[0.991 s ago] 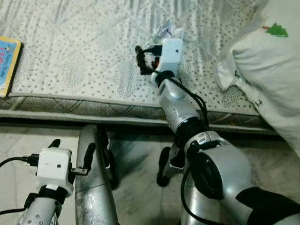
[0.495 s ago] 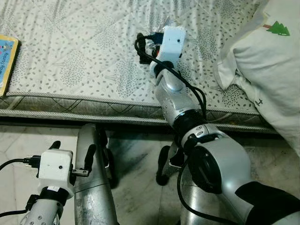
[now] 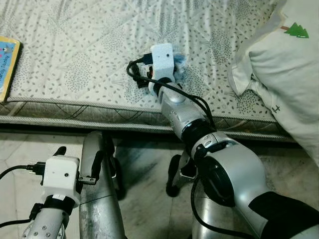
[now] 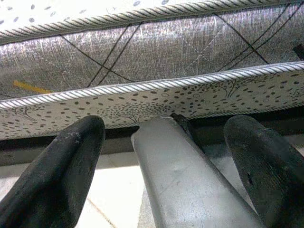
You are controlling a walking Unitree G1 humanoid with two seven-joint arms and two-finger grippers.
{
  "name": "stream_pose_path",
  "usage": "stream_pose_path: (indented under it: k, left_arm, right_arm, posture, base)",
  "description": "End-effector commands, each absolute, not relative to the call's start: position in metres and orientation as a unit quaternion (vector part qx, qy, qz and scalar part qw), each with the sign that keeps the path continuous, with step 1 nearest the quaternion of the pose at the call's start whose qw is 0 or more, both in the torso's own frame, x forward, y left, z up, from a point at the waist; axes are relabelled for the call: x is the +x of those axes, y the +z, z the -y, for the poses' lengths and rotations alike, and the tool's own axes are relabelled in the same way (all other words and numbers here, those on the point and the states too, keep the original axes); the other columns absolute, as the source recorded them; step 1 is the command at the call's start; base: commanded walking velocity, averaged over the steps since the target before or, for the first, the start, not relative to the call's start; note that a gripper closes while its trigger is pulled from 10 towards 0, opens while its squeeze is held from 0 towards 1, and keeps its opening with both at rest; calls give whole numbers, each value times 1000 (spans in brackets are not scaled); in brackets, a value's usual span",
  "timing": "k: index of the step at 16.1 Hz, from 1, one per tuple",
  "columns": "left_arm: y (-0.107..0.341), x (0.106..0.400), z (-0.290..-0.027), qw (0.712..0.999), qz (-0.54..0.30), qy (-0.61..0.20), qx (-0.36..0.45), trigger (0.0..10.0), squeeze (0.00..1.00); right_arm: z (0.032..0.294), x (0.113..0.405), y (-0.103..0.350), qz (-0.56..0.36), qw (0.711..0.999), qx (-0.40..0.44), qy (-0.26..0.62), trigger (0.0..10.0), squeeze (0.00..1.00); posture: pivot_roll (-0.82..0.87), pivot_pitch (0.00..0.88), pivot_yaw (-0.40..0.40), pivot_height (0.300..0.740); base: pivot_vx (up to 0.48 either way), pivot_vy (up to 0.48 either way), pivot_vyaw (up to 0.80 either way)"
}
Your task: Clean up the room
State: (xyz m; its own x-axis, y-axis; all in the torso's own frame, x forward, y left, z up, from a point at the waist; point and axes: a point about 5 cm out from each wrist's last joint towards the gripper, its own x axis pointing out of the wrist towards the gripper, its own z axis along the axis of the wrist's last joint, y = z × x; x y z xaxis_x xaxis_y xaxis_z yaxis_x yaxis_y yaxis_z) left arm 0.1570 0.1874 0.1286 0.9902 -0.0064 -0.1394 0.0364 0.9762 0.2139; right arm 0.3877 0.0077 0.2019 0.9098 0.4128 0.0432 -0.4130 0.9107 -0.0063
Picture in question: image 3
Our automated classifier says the white pillow green tree print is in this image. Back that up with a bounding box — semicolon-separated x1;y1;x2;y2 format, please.
228;0;319;162

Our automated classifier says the blue yellow picture book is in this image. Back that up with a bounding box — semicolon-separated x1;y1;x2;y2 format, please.
0;36;21;104

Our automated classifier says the blue fuzzy cloth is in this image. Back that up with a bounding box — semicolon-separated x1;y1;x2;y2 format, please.
172;54;189;81

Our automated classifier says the leaf patterned mattress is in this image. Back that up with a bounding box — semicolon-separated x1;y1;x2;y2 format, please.
0;0;319;145

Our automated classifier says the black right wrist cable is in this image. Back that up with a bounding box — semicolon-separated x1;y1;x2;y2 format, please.
126;52;255;239

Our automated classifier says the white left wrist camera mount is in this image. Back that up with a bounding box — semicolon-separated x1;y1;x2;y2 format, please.
41;155;81;204

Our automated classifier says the silver robot left leg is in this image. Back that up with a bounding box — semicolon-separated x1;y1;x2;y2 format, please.
79;130;128;239

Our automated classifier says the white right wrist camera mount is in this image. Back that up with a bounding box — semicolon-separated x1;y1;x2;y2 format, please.
149;43;176;83

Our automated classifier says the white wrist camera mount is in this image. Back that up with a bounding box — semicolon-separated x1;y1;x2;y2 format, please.
149;43;176;83
41;155;81;204

